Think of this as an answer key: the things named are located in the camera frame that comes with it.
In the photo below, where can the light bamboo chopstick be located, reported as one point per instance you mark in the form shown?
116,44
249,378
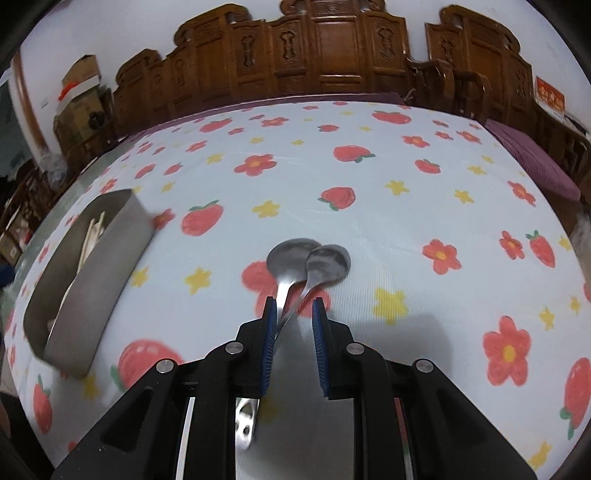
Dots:
99,226
87,247

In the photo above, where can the red plastic item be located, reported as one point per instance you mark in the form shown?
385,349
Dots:
69,87

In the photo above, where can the white device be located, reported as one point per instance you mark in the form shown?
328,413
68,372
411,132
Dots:
577,123

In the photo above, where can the strawberry flower print tablecloth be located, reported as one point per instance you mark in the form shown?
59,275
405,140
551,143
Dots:
369,207

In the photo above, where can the small cardboard box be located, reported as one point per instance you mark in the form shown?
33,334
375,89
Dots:
83,69

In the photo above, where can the short purple seat cushion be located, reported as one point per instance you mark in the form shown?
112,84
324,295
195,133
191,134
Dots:
540,161

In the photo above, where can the carved wooden bench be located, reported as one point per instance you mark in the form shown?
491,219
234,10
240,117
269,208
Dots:
323,50

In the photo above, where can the large cardboard box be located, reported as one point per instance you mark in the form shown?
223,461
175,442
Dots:
74,120

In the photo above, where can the wooden side table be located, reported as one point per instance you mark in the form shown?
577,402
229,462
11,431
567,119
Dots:
563,138

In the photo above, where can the large white plastic spoon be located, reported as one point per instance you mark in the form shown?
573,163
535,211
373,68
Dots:
69,295

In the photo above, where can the red gift box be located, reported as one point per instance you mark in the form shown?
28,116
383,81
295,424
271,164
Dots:
549,94

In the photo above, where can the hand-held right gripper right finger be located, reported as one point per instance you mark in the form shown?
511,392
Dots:
321,350

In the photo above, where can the metal spoon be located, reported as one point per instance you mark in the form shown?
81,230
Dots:
330,267
288,258

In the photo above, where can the rectangular metal tray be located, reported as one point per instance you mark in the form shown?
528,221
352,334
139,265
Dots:
106,277

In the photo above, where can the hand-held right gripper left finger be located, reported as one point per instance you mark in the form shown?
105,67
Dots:
268,350

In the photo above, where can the clear plastic bag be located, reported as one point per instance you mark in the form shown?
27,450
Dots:
53,168

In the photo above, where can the carved wooden armchair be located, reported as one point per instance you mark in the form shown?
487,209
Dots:
480,50

